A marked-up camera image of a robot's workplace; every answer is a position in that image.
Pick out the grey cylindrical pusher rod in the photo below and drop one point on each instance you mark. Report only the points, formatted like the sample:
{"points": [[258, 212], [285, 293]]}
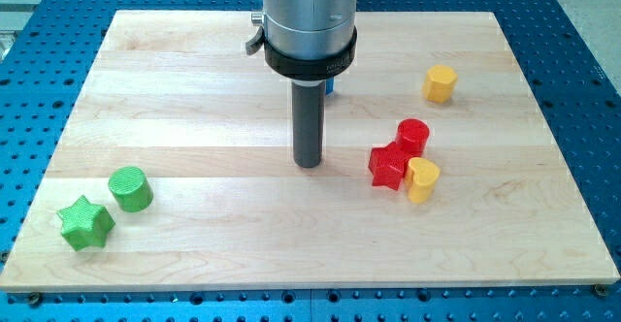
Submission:
{"points": [[307, 119]]}

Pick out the black mounting ring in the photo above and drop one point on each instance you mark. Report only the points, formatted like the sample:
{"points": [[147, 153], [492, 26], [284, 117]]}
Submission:
{"points": [[311, 70]]}

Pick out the blue block behind rod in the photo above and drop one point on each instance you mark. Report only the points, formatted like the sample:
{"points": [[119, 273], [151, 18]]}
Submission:
{"points": [[329, 88]]}

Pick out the red star block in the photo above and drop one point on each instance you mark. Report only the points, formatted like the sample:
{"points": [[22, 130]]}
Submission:
{"points": [[388, 165]]}

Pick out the red cylinder block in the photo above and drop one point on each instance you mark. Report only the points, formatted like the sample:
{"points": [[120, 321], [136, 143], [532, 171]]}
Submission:
{"points": [[412, 136]]}

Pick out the yellow hexagon block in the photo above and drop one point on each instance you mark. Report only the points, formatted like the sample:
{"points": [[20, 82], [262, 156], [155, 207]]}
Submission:
{"points": [[439, 83]]}

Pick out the yellow heart block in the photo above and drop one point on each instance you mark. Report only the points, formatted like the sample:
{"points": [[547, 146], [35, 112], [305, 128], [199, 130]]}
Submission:
{"points": [[420, 179]]}

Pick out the light wooden board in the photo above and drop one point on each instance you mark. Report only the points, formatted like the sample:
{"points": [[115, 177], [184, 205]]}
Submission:
{"points": [[173, 93]]}

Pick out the green cylinder block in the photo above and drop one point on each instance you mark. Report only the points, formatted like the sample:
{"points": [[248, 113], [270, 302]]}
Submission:
{"points": [[130, 188]]}

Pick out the green star block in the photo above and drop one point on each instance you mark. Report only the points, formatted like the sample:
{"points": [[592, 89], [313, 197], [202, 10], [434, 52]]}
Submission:
{"points": [[85, 224]]}

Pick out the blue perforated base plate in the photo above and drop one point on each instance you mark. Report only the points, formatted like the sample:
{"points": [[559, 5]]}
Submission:
{"points": [[44, 71]]}

